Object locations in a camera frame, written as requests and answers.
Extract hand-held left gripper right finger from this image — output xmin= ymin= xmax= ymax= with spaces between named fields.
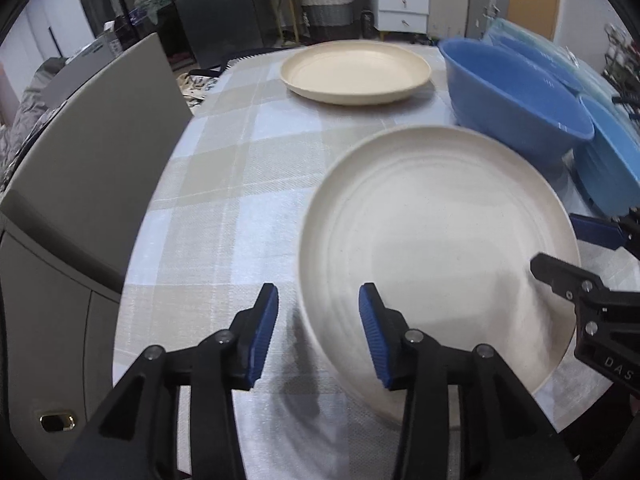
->
xmin=358 ymin=282 xmax=583 ymax=480

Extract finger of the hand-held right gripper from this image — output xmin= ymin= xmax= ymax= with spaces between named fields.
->
xmin=530 ymin=252 xmax=640 ymax=312
xmin=569 ymin=209 xmax=640 ymax=251

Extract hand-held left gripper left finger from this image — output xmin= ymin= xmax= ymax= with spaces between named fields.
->
xmin=57 ymin=282 xmax=280 ymax=480

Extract light blue bowl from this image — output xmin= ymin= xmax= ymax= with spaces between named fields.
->
xmin=570 ymin=95 xmax=640 ymax=217

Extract off-white round plate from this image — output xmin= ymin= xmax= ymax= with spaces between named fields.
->
xmin=297 ymin=125 xmax=583 ymax=423

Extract teal checkered cloth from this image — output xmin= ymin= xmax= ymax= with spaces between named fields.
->
xmin=482 ymin=17 xmax=626 ymax=106

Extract silver suitcase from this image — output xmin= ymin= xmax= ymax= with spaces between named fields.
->
xmin=470 ymin=0 xmax=511 ymax=36

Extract patterned tote bag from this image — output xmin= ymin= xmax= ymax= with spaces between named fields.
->
xmin=175 ymin=67 xmax=224 ymax=107

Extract beige suitcase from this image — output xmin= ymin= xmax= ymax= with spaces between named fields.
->
xmin=429 ymin=0 xmax=472 ymax=36

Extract cream round plate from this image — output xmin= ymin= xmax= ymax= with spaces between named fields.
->
xmin=279 ymin=40 xmax=432 ymax=107

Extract grey quilted cloth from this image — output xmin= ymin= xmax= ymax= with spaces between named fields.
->
xmin=0 ymin=57 xmax=68 ymax=186

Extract dark grey refrigerator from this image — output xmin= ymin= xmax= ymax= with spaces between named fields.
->
xmin=162 ymin=0 xmax=264 ymax=68

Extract woven laundry basket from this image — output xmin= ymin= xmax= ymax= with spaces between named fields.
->
xmin=299 ymin=0 xmax=355 ymax=28

